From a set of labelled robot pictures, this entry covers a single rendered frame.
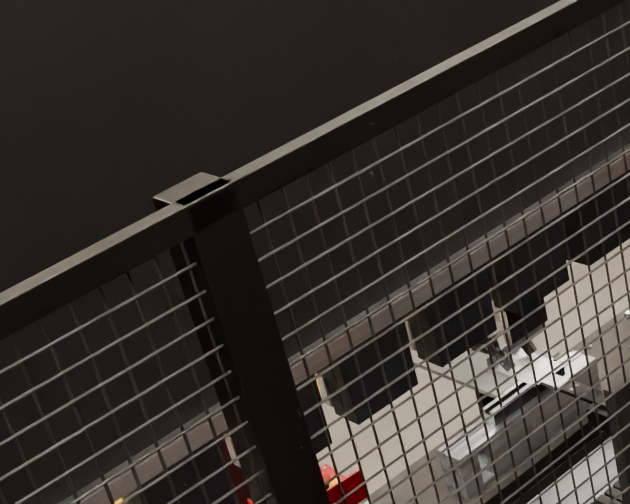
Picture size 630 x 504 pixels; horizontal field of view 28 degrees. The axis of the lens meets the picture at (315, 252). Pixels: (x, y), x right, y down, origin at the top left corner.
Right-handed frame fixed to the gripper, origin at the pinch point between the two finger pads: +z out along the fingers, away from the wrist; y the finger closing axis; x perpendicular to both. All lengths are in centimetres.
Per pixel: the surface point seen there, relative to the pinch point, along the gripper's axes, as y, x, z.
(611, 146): 5, -52, -18
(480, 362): -3.5, 7.1, -2.9
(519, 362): 0.2, 1.4, 1.7
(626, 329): 35.1, 12.2, 9.2
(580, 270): 165, 176, -15
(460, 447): -23.3, -0.7, 8.1
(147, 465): -91, -52, -15
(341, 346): -58, -52, -14
